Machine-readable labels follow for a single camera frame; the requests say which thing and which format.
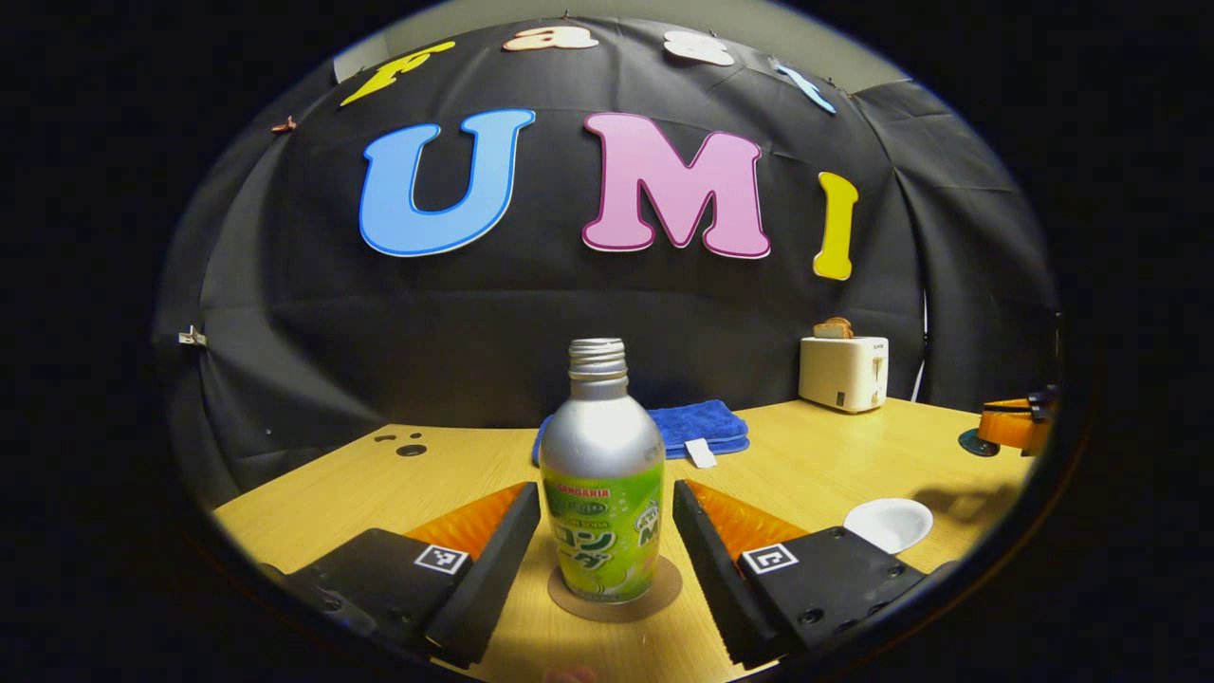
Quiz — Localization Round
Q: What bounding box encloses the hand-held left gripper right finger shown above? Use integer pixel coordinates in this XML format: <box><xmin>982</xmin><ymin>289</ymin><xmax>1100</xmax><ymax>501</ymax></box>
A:
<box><xmin>671</xmin><ymin>479</ymin><xmax>959</xmax><ymax>670</ymax></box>

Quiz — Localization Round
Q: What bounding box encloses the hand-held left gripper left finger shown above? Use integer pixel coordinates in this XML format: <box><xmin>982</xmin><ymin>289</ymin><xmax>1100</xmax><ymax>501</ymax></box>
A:
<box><xmin>261</xmin><ymin>481</ymin><xmax>542</xmax><ymax>670</ymax></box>

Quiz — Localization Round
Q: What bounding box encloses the silver green label water bottle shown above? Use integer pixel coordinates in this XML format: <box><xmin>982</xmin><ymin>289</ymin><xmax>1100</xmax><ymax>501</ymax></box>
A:
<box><xmin>539</xmin><ymin>338</ymin><xmax>667</xmax><ymax>605</ymax></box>

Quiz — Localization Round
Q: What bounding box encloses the white teacup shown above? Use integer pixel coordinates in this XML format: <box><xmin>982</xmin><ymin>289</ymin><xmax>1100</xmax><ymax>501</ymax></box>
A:
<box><xmin>843</xmin><ymin>498</ymin><xmax>934</xmax><ymax>555</ymax></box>

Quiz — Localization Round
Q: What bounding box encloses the black backdrop cloth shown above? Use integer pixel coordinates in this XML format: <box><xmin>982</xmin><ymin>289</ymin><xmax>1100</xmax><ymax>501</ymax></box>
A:
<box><xmin>152</xmin><ymin>17</ymin><xmax>1061</xmax><ymax>513</ymax></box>

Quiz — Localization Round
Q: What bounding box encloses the brown round coaster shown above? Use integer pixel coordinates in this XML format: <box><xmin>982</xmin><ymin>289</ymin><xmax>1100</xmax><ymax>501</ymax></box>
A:
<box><xmin>547</xmin><ymin>555</ymin><xmax>684</xmax><ymax>624</ymax></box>

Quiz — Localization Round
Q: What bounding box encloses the white toaster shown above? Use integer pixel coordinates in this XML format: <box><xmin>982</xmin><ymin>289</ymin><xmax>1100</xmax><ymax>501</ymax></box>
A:
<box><xmin>799</xmin><ymin>336</ymin><xmax>891</xmax><ymax>415</ymax></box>

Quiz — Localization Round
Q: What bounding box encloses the blue folded towel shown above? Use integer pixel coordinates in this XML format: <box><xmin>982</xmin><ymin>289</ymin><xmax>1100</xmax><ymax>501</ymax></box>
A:
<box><xmin>531</xmin><ymin>399</ymin><xmax>750</xmax><ymax>468</ymax></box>

